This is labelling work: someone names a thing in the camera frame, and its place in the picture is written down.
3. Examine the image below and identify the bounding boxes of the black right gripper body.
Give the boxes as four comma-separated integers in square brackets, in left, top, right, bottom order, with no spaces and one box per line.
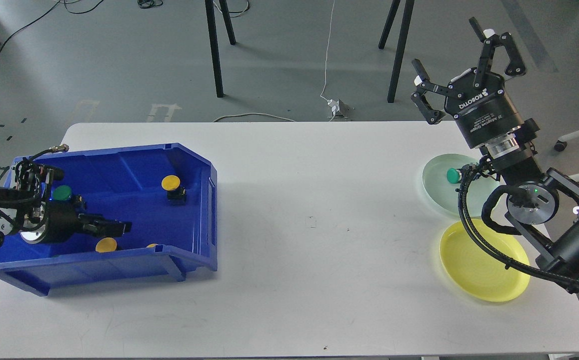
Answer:
[443,68,540,150]

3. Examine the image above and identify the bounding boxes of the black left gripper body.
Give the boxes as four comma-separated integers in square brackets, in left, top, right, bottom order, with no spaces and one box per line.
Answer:
[19,202,80,245]

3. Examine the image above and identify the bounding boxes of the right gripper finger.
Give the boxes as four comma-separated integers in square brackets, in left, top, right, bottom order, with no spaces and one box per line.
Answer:
[410,58,468,125]
[468,17,527,89]

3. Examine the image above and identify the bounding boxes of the green push button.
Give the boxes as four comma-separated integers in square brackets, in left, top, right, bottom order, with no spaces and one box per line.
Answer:
[51,185,88,211]
[445,163,477,185]

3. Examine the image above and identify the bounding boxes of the yellow push button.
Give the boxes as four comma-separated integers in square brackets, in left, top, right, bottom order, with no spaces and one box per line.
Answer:
[161,174,187,205]
[94,237,119,253]

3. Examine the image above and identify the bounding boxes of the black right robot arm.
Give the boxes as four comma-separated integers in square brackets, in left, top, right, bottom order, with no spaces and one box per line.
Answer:
[411,17,579,294]

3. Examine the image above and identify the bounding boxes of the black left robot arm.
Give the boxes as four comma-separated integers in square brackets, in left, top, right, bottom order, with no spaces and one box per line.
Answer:
[0,144,132,248]

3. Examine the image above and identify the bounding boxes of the pale green plate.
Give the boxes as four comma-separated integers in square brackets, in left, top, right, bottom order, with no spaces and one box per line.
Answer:
[421,153,500,218]

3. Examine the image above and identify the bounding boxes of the yellow plate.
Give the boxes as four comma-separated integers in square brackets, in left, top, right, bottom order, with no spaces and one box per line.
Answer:
[438,221,531,303]

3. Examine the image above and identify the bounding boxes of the blue plastic storage bin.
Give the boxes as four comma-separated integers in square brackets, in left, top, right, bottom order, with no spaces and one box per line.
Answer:
[0,143,218,296]

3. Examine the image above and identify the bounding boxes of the black stand legs right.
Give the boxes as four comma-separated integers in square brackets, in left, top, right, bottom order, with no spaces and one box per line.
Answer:
[378,0,416,104]

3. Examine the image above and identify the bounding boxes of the black stand legs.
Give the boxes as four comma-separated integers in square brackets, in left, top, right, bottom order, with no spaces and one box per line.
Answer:
[378,0,416,104]
[203,0,237,98]

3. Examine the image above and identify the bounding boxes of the white power adapter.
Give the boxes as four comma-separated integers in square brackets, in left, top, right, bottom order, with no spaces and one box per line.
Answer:
[327,99,354,122]

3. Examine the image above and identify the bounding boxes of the black stand legs left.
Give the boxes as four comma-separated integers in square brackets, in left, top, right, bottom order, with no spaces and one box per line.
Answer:
[203,0,237,98]

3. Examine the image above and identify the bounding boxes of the white power cable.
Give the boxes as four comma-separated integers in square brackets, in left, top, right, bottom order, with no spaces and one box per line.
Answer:
[213,0,339,123]

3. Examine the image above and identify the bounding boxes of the black floor cable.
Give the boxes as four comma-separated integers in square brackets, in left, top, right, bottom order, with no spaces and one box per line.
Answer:
[0,0,164,81]

